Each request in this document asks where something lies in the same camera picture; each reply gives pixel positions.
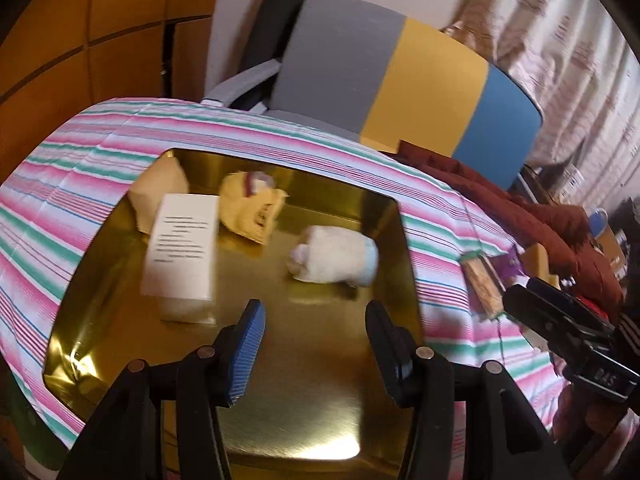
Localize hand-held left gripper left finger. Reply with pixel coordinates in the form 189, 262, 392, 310
57, 299, 268, 480

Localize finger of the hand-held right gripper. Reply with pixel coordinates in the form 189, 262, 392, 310
502, 285, 616, 350
526, 278, 610, 325

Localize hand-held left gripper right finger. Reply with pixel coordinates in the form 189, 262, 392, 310
365, 301, 573, 480

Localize cracker packet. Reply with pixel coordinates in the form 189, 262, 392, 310
462, 255, 506, 318

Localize gold metal tin container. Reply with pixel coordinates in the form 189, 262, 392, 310
42, 147, 426, 463

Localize white sock blue cuff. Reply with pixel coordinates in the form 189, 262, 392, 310
286, 225, 378, 288

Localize white cardboard box black text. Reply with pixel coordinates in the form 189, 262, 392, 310
140, 193, 222, 325

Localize yellow plush toy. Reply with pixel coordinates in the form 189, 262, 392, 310
218, 171, 289, 246

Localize tan sponge block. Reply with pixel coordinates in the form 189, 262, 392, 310
127, 152, 191, 235

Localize person's right forearm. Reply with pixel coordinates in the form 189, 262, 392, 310
614, 305, 640, 361

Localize red cloth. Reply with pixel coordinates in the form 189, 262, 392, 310
582, 297, 623, 321

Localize yellow sponge block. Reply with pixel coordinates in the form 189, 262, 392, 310
520, 245, 561, 288

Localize purple foil packet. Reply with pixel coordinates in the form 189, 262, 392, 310
487, 245, 528, 281

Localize red-brown jacket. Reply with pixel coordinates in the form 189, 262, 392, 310
395, 140, 626, 311

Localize small white carton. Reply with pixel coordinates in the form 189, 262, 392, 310
559, 165, 585, 202

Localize patterned beige curtain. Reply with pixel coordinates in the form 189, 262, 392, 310
445, 0, 640, 221

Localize pink green striped tablecloth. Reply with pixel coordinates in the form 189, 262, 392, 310
0, 97, 576, 461

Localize grey yellow blue chair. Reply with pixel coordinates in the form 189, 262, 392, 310
202, 0, 545, 192

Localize black rolled mat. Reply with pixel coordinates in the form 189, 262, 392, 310
237, 0, 318, 106

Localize orange wooden wardrobe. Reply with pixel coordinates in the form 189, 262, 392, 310
0, 0, 226, 186

